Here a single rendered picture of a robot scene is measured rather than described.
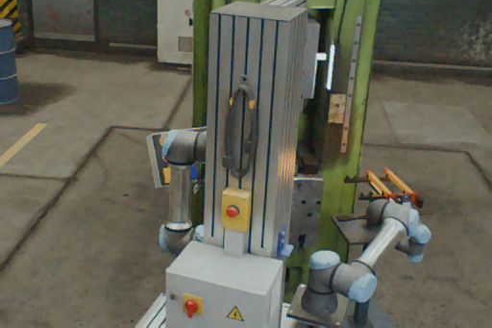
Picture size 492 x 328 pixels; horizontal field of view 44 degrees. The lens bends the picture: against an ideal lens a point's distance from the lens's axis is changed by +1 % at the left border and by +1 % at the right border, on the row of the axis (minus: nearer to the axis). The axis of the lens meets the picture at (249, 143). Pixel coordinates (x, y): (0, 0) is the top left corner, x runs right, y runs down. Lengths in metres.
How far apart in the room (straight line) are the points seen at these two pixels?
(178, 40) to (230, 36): 6.92
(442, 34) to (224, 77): 7.80
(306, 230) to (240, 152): 1.67
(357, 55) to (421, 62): 6.16
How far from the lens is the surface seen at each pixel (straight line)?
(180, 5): 8.70
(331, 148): 3.60
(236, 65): 1.88
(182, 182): 2.52
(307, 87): 3.30
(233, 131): 1.95
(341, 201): 3.78
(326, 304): 2.54
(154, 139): 3.18
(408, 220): 2.68
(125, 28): 9.59
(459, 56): 9.70
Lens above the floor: 2.35
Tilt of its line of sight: 22 degrees down
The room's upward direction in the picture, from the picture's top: 3 degrees clockwise
